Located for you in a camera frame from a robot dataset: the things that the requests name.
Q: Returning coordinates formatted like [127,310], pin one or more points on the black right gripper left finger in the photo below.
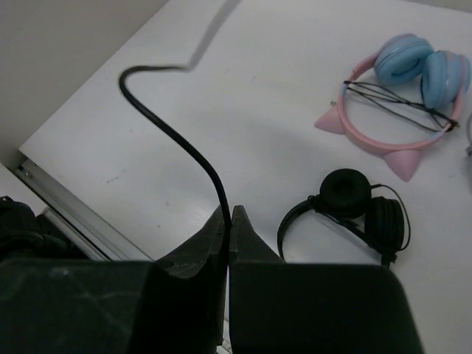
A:
[51,303]

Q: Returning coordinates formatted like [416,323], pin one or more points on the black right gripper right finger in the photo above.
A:
[277,307]

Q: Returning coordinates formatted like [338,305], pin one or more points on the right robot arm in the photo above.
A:
[216,282]

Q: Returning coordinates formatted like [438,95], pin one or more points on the small black headphones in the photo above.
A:
[375,213]

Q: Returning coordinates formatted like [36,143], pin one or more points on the pink blue cat-ear headphones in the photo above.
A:
[407,71]

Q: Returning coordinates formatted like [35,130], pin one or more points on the aluminium rail front edge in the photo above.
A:
[95,237]

